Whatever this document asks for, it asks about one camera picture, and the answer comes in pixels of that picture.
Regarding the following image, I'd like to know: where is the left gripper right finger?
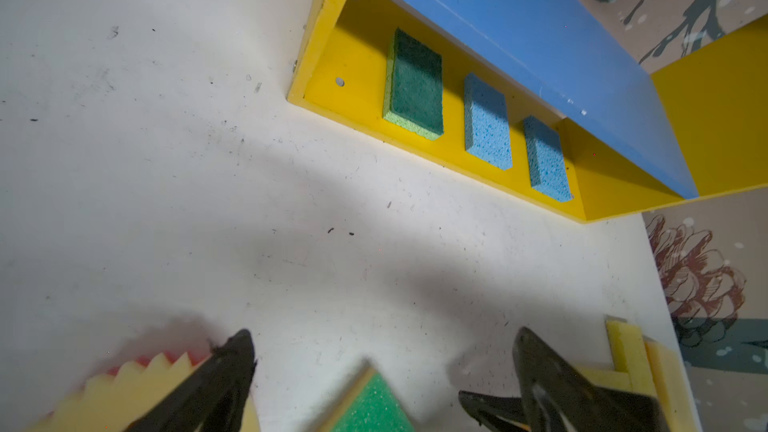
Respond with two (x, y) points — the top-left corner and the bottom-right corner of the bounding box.
(513, 327), (669, 431)

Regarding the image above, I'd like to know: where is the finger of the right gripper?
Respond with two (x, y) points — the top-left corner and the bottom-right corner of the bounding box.
(458, 391), (531, 432)

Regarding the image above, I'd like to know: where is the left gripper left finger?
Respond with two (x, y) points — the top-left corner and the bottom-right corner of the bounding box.
(127, 329), (257, 432)

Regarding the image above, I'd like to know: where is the pale orange sponge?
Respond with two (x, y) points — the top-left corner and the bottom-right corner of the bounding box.
(645, 341), (700, 432)

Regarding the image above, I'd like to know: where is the light green scrub sponge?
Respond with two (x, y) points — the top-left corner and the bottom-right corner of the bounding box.
(317, 367), (415, 432)

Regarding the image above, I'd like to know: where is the light blue sponge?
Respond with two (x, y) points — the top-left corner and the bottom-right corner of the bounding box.
(523, 116), (573, 203)
(464, 73), (513, 171)

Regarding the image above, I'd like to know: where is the dark green scrub sponge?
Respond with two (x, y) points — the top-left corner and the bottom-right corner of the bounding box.
(382, 28), (444, 141)

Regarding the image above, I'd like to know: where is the yellow sponge front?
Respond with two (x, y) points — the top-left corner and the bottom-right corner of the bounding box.
(576, 367), (633, 392)

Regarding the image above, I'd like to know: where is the yellow shelf unit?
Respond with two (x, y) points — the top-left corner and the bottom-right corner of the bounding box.
(288, 0), (767, 223)

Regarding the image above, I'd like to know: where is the yellow smiley face sponge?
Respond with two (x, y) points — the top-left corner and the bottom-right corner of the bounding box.
(30, 348), (260, 431)

